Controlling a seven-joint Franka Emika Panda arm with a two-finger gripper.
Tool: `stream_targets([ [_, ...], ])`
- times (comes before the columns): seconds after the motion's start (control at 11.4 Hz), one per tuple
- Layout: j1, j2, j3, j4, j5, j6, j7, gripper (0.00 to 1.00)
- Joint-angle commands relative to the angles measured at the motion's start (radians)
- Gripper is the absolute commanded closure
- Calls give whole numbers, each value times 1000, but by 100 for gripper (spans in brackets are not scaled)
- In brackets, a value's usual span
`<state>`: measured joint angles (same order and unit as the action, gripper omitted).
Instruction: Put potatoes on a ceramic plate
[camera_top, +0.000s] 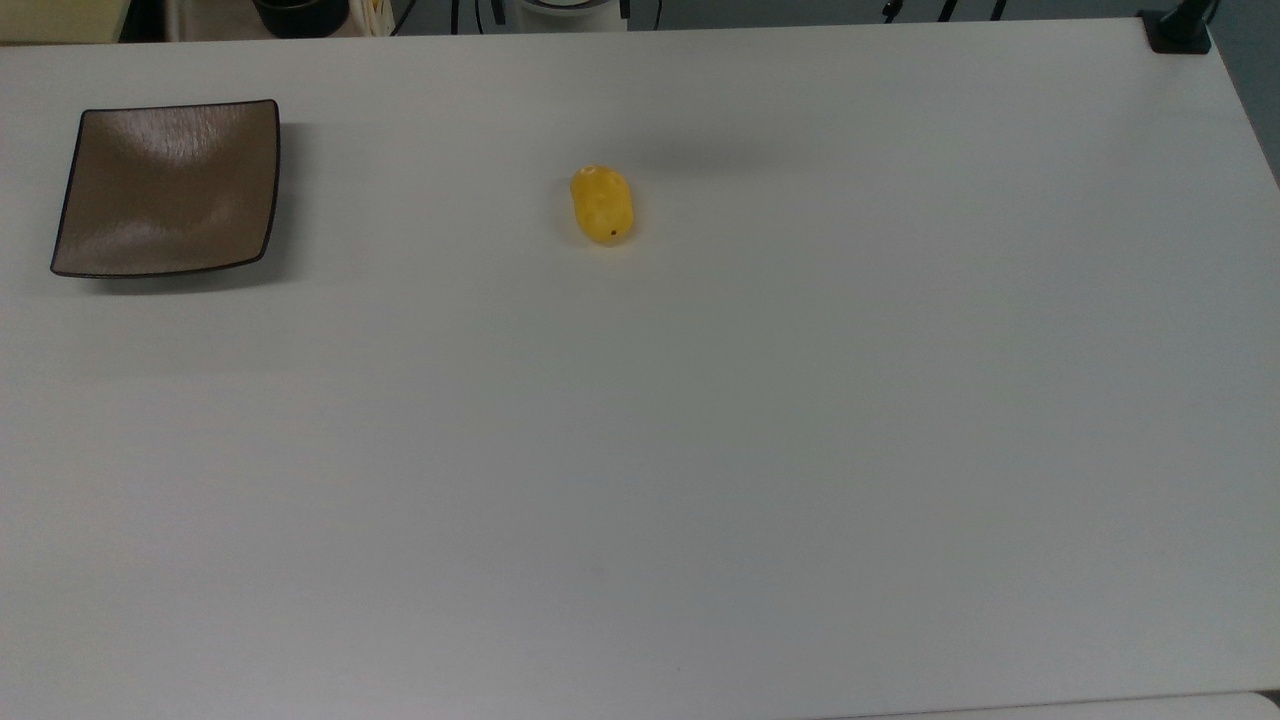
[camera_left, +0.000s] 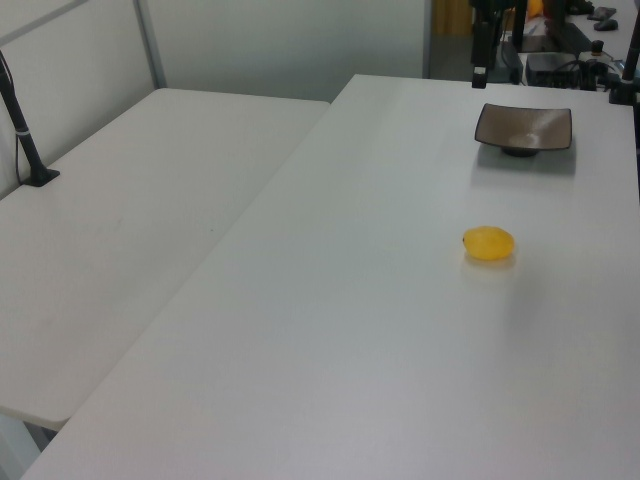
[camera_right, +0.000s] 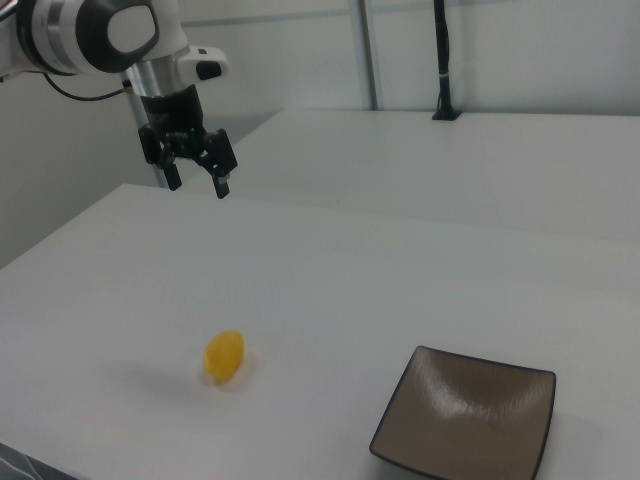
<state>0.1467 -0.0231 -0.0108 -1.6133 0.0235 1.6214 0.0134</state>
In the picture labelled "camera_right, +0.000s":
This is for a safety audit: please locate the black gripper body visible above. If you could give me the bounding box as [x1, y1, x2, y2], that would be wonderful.
[139, 84, 209, 153]

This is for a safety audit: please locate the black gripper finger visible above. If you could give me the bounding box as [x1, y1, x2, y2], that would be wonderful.
[137, 124, 183, 192]
[191, 128, 239, 201]

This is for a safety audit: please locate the yellow lemon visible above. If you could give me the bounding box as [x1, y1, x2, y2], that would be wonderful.
[201, 329, 248, 386]

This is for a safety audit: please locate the brown square ceramic plate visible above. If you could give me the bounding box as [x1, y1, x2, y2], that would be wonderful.
[368, 344, 558, 477]

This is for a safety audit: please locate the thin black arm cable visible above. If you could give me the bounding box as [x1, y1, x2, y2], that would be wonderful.
[43, 73, 135, 101]

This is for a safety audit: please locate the grey metal wall post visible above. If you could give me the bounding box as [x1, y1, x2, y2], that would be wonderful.
[357, 0, 385, 112]

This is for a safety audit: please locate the black pole with cables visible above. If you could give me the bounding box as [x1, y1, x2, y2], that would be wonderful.
[431, 0, 463, 123]

